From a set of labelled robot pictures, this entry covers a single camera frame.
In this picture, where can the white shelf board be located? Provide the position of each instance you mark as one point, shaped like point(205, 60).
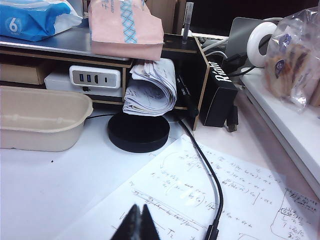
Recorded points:
point(287, 125)

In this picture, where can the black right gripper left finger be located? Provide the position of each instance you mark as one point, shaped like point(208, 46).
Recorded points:
point(131, 225)

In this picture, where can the white USB hub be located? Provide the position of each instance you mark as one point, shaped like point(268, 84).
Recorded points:
point(95, 76)

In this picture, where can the pink tissue pack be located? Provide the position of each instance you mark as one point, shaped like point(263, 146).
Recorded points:
point(120, 30)

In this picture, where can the black plug connector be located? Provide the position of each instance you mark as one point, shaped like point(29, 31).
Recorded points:
point(231, 125)

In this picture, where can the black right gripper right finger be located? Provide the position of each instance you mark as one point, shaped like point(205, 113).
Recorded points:
point(148, 225)

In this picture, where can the rolled handwritten paper stack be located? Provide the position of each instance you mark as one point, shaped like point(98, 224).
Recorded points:
point(150, 92)

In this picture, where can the black wooden desk shelf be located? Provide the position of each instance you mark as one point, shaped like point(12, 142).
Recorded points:
point(175, 42)

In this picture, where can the silver monitor stand plate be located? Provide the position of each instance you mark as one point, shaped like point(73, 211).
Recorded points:
point(240, 32)

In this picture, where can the black box white lettering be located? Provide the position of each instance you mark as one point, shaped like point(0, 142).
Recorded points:
point(217, 100)

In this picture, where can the blue wet wipes pack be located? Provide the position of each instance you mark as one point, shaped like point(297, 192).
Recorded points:
point(27, 20)

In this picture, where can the cream small box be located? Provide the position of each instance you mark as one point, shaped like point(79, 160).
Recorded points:
point(20, 73)

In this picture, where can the handwritten white paper sheet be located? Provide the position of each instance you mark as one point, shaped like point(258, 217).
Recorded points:
point(250, 195)

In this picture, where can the clear bag of snacks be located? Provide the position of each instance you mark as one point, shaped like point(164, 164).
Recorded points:
point(295, 62)

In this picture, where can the black round disc base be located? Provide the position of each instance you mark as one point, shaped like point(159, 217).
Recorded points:
point(138, 135)

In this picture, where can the grey metal bar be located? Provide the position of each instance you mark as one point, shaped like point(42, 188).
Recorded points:
point(188, 22)

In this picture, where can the grey closed laptop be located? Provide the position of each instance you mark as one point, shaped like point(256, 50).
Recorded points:
point(62, 45)

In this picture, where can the beige pulp paper box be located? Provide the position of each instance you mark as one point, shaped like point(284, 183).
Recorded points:
point(37, 125)

